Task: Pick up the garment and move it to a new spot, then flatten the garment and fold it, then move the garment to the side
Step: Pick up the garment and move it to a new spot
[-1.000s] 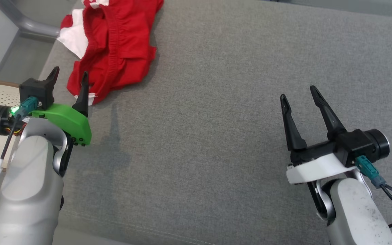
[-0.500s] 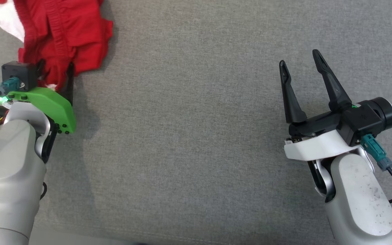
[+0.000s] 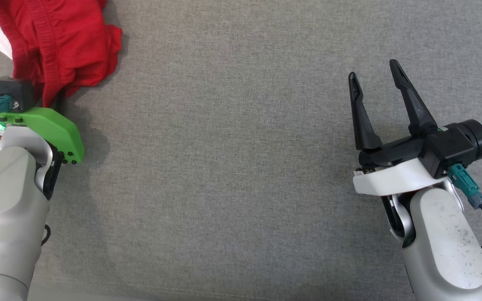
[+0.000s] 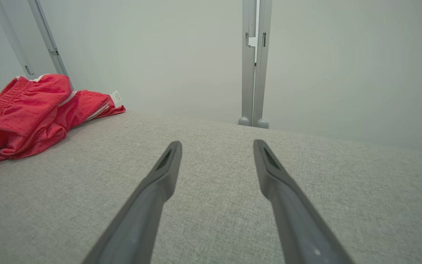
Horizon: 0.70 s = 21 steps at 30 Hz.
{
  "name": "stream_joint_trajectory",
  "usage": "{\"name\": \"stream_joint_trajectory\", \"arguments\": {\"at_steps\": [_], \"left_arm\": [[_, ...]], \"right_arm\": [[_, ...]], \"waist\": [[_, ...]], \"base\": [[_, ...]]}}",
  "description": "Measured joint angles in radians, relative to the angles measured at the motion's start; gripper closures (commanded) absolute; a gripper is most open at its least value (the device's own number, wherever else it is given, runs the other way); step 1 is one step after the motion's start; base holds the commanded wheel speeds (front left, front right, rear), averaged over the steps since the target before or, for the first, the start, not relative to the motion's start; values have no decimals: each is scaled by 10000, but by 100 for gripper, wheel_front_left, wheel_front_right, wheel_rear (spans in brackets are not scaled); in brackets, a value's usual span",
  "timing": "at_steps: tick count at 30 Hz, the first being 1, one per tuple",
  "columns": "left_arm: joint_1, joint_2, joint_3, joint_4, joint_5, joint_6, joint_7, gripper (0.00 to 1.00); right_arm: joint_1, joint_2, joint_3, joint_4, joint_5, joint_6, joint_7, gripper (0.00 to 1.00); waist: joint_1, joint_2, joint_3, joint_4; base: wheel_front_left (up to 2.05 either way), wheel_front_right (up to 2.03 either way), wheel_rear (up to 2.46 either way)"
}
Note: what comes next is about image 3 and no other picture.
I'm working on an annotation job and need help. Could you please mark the right black cable teal plug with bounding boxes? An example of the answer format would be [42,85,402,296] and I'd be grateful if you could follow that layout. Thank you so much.
[449,164,482,243]

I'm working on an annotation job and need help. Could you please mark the red shorts with white stripe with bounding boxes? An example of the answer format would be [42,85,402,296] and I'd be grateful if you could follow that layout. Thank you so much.
[0,0,123,108]

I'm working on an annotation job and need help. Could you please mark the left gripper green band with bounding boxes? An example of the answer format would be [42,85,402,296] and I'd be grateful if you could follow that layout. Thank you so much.
[0,107,85,165]

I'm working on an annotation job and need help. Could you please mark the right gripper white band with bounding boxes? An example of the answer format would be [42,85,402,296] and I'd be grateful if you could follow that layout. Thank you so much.
[348,59,451,196]

